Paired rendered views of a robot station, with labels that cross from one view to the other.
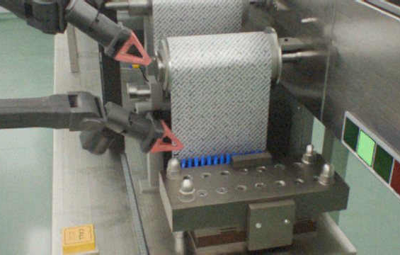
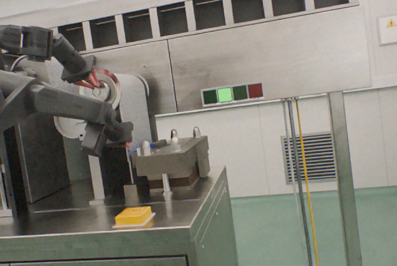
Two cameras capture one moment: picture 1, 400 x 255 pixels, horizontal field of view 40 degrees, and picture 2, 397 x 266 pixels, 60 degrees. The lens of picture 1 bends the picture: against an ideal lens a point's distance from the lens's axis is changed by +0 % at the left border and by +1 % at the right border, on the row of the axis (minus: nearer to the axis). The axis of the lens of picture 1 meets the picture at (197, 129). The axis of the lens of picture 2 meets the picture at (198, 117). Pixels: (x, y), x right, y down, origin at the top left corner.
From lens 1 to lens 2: 116 cm
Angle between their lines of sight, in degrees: 66
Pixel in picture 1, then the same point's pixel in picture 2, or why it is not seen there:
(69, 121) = (103, 112)
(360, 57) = (201, 59)
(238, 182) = not seen: hidden behind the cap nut
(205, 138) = (135, 137)
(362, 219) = not seen: outside the picture
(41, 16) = (41, 42)
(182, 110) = (125, 115)
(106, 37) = (82, 61)
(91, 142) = (97, 142)
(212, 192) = not seen: hidden behind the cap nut
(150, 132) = (125, 127)
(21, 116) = (87, 103)
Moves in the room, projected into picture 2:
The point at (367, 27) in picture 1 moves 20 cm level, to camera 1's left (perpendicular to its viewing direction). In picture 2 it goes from (200, 44) to (176, 38)
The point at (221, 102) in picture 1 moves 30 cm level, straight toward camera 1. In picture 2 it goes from (135, 110) to (211, 100)
